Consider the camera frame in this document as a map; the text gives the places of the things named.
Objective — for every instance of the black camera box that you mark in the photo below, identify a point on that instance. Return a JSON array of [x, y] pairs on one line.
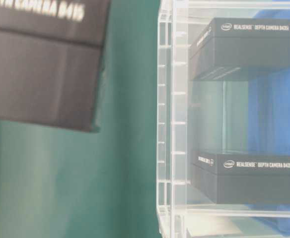
[[239, 48], [241, 178], [51, 59]]

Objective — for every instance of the green table cloth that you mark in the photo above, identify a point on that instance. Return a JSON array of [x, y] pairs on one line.
[[58, 183]]

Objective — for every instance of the blue cloth liner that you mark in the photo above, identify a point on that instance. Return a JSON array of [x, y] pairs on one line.
[[269, 125]]

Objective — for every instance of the clear plastic storage case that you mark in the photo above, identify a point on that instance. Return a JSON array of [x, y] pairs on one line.
[[202, 115]]

